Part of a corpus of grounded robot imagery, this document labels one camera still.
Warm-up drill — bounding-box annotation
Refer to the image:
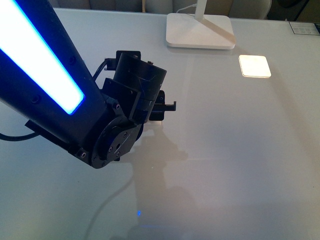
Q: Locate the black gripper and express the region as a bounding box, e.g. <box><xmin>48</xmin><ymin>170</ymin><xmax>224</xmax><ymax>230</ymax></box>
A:
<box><xmin>103</xmin><ymin>50</ymin><xmax>176</xmax><ymax>124</ymax></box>

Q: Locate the white desk lamp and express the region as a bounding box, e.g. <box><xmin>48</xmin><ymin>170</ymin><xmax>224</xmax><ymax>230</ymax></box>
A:
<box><xmin>165</xmin><ymin>0</ymin><xmax>236</xmax><ymax>50</ymax></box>

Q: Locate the beige chair left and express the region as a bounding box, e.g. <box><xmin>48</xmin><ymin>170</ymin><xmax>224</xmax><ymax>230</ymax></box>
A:
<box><xmin>49</xmin><ymin>0</ymin><xmax>145</xmax><ymax>12</ymax></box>

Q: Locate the beige chair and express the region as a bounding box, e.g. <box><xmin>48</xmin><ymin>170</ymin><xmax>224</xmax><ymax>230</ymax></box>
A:
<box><xmin>49</xmin><ymin>0</ymin><xmax>145</xmax><ymax>12</ymax></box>
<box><xmin>143</xmin><ymin>0</ymin><xmax>272</xmax><ymax>20</ymax></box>

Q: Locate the beige chair right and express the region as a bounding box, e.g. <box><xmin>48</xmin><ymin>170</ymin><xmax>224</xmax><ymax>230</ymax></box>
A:
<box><xmin>143</xmin><ymin>0</ymin><xmax>272</xmax><ymax>20</ymax></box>

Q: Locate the table label sticker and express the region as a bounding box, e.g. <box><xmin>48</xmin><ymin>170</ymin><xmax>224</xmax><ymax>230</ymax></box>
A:
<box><xmin>289</xmin><ymin>21</ymin><xmax>320</xmax><ymax>36</ymax></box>

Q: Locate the white lamp cable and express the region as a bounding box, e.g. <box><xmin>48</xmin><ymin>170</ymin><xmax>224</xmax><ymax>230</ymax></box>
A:
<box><xmin>176</xmin><ymin>3</ymin><xmax>197</xmax><ymax>14</ymax></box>

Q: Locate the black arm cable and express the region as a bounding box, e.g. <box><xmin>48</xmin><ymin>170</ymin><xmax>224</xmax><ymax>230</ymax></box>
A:
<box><xmin>0</xmin><ymin>132</ymin><xmax>38</xmax><ymax>142</ymax></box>

